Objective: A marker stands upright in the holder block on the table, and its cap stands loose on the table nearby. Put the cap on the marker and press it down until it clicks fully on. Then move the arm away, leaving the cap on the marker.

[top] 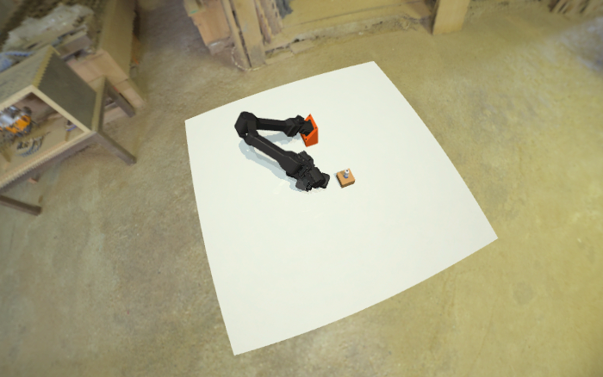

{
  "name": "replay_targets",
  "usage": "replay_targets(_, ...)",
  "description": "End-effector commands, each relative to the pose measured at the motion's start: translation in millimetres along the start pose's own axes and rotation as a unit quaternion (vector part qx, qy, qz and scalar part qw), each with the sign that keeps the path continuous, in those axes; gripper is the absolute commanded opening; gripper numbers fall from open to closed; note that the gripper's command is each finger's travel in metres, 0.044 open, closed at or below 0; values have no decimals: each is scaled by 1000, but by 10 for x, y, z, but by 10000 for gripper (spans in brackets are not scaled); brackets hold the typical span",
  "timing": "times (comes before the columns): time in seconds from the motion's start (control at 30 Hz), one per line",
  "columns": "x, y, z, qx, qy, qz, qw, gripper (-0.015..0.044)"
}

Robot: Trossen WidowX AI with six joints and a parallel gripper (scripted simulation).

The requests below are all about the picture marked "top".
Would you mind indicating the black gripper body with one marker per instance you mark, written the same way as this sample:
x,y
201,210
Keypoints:
x,y
327,177

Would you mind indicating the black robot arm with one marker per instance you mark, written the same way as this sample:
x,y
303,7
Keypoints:
x,y
309,177

